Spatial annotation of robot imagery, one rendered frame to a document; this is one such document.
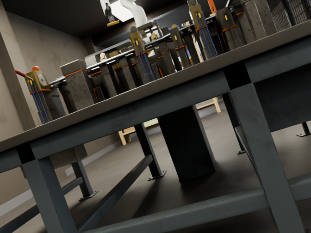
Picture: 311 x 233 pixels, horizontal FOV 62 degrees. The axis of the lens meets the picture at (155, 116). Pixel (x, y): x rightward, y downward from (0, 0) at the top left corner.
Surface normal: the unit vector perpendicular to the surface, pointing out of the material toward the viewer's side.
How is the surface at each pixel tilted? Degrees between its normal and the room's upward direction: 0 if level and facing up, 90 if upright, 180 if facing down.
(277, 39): 90
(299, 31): 90
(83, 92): 90
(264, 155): 90
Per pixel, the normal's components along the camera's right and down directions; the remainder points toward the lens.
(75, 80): -0.13, 0.07
